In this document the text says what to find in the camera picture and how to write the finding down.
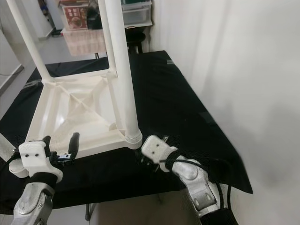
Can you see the clear plastic bag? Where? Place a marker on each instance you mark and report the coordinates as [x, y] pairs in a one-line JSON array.
[[33, 83]]

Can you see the small grey cloth tag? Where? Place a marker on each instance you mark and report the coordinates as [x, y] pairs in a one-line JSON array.
[[169, 62]]

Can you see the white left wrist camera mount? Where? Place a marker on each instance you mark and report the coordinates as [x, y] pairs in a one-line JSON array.
[[37, 157]]

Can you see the black stool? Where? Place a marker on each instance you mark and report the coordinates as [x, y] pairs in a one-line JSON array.
[[136, 40]]

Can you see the beige side table cloth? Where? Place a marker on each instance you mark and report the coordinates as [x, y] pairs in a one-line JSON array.
[[82, 42]]

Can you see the black bag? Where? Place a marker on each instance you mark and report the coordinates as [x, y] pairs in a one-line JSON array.
[[93, 18]]

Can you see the cream plastic table top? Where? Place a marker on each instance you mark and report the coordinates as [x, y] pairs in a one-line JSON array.
[[75, 112]]

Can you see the red printed box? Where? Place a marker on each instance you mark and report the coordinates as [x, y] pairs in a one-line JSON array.
[[75, 18]]

